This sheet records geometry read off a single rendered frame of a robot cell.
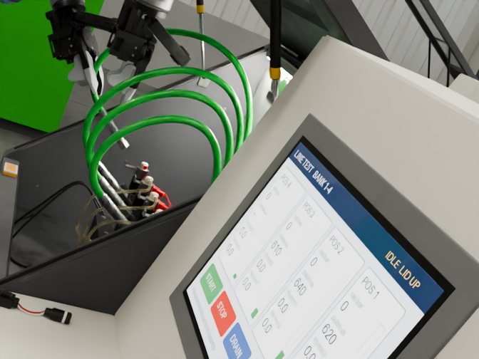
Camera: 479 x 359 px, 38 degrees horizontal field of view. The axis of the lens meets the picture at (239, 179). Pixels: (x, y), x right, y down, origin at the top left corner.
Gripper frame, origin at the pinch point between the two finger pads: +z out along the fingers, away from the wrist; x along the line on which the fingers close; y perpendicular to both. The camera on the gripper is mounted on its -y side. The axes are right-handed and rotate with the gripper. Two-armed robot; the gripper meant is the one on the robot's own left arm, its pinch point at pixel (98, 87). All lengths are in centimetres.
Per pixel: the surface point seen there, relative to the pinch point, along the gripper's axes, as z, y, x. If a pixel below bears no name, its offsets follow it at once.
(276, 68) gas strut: 17, -42, 31
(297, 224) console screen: 43, -42, 55
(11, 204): 19.9, 23.5, 6.1
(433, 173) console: 42, -58, 67
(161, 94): 12.2, -19.6, 22.0
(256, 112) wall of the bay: 9.9, -27.4, -30.8
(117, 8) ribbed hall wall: -257, 169, -556
